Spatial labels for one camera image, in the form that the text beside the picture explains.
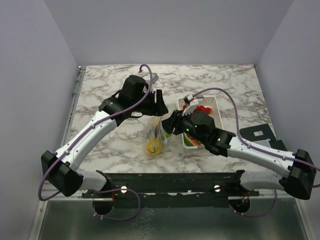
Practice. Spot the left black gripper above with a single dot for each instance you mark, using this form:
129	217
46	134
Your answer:
158	108

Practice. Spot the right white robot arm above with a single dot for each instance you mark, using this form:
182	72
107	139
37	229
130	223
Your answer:
293	172

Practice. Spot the white plastic basket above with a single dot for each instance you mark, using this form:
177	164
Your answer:
207	104

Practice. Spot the black foam pad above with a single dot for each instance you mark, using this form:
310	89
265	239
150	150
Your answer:
262	134

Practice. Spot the watermelon slice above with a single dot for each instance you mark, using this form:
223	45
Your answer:
190	142

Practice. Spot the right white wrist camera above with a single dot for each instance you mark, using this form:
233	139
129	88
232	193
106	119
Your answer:
191	103

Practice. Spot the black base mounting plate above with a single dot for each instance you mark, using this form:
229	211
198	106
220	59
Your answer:
181	190

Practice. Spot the red strawberry pile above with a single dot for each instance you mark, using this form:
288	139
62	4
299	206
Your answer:
190	109

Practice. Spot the clear zip top bag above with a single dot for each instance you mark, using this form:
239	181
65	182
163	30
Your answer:
153	130

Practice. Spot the yellow bell pepper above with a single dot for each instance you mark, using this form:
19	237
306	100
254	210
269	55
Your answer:
154	147

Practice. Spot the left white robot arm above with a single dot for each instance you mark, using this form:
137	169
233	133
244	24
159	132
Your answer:
61	168

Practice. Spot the green lime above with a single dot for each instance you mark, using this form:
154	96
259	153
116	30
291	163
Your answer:
166	137

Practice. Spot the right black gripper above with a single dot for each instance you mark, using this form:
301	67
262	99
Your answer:
174	121

